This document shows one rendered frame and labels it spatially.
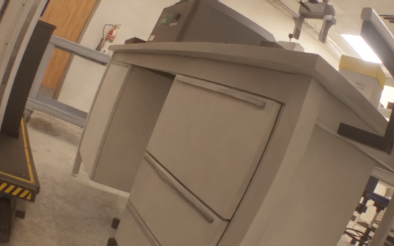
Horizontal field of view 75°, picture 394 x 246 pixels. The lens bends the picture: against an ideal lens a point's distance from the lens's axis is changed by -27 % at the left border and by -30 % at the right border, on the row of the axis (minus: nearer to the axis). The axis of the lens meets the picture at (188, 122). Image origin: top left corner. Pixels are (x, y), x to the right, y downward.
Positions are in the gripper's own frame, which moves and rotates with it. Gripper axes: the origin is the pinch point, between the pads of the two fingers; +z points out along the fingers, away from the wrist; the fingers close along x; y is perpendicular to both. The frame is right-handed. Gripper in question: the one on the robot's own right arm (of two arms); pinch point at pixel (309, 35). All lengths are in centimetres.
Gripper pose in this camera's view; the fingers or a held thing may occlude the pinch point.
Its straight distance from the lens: 109.5
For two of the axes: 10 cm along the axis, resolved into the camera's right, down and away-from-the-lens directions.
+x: 4.5, 2.3, -8.6
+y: -8.1, -3.1, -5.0
